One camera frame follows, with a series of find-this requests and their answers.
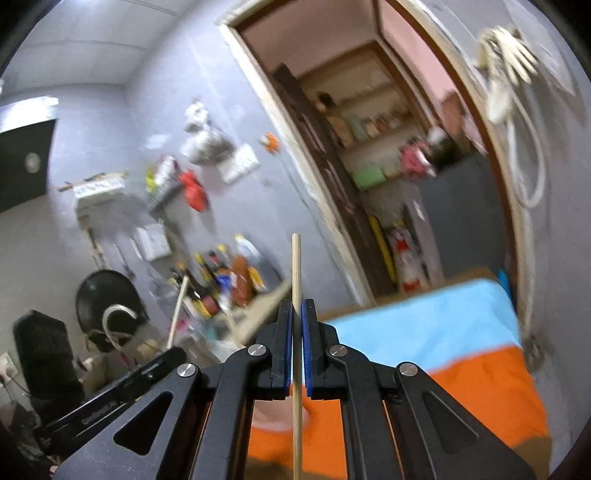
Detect red plastic bag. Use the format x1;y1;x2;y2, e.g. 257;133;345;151
179;170;208;213

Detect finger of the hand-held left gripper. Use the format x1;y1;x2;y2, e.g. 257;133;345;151
95;346;188;402

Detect white wall socket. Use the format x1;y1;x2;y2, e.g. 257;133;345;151
238;144;260;172

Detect dark sauce bottle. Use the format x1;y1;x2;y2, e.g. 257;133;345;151
172;263;204;303
210;249;232;278
196;253;222;315

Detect wooden chopstick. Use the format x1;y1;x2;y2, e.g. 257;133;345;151
166;274;190;349
291;233;304;480

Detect clear hanging plastic bags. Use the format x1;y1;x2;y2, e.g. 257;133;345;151
180;99;234;164

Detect green box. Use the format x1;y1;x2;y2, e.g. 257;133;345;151
353;166;386;190

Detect blue white packet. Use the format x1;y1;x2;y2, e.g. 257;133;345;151
217;272;237;302

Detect wooden door frame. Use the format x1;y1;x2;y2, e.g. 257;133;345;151
217;0;536;342

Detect striped blue orange brown cloth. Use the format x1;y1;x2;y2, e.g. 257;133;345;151
249;279;550;480

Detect white wall box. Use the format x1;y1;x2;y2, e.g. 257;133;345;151
136;224;171;259

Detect yellow pole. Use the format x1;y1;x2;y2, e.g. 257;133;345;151
369;215;398;282

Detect red seasoning packet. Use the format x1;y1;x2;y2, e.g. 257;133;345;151
156;156;178;185

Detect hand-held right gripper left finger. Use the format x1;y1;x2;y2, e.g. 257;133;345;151
51;299;294;480

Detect red cloth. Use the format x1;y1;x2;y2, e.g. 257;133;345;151
399;143;437;178

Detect grey cabinet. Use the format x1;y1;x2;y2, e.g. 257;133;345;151
404;154;509;282

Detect dark wooden door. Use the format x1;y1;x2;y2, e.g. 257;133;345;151
272;65;375;296

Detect white wall switch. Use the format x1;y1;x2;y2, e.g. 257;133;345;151
219;154;243;182

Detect metal pot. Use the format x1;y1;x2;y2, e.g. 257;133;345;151
427;138;458;167

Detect white plastic shelf basket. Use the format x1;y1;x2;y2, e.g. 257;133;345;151
74;178;127;200

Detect black wok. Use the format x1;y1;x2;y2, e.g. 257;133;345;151
76;270;148;354

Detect black range hood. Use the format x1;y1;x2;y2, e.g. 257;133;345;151
0;97;61;213

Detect cream rubber glove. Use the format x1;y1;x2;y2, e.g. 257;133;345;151
496;25;541;84
475;28;513;123

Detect wooden shelf unit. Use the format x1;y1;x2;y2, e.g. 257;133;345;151
295;41;426;190

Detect red white bottle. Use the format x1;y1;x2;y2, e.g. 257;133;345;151
388;224;423;292

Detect white mesh bag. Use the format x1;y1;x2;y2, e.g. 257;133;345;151
540;41;578;97

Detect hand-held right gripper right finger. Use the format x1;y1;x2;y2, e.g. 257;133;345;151
301;299;539;480

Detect metal wall rack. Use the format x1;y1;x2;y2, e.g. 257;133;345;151
148;182;183;213

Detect brown paper bag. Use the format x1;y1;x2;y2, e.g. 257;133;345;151
441;92;467;139

